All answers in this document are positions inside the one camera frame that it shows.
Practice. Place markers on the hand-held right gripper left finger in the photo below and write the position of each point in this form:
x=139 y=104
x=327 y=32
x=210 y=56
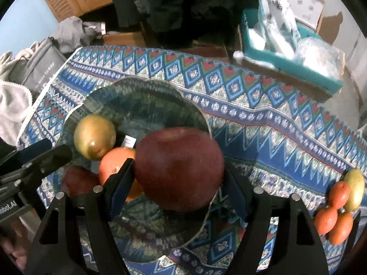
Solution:
x=119 y=197

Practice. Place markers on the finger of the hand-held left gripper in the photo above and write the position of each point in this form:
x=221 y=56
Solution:
x=54 y=156
x=28 y=153

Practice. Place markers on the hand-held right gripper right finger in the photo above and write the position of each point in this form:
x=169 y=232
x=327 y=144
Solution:
x=236 y=194

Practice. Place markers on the dark red apple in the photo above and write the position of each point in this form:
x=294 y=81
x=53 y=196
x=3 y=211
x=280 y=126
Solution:
x=78 y=180

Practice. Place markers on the yellow pear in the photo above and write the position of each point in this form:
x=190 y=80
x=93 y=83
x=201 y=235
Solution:
x=93 y=136
x=355 y=189

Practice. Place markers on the small orange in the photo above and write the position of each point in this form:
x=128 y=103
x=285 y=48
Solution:
x=326 y=220
x=338 y=195

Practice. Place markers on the green glass bowl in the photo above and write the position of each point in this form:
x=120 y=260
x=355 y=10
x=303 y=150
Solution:
x=149 y=106

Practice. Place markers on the white hoodie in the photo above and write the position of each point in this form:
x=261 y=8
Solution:
x=11 y=106

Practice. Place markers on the blue patterned tablecloth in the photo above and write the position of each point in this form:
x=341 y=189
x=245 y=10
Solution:
x=258 y=126

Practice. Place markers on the grey tote bag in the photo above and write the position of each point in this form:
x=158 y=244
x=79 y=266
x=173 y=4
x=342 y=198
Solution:
x=43 y=66

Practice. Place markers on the brown cardboard box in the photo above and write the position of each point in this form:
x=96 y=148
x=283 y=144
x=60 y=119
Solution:
x=286 y=84

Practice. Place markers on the grey crumpled cloth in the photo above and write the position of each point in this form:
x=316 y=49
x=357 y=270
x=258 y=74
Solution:
x=71 y=31

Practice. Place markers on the wooden drawer box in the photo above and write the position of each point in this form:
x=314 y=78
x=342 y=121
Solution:
x=123 y=38

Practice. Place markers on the teal storage box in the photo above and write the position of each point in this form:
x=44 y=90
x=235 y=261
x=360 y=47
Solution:
x=286 y=66

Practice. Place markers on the clear plastic bags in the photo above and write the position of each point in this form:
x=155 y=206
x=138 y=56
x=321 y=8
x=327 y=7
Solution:
x=318 y=54

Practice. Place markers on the grey jacket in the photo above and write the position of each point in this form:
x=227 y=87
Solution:
x=129 y=0

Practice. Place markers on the white printed rice bag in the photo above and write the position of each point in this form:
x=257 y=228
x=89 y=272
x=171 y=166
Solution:
x=278 y=20

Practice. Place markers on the black hooded jacket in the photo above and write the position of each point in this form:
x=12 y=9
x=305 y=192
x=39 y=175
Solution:
x=177 y=5

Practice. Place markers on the white patterned basket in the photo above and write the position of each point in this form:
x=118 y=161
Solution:
x=306 y=3

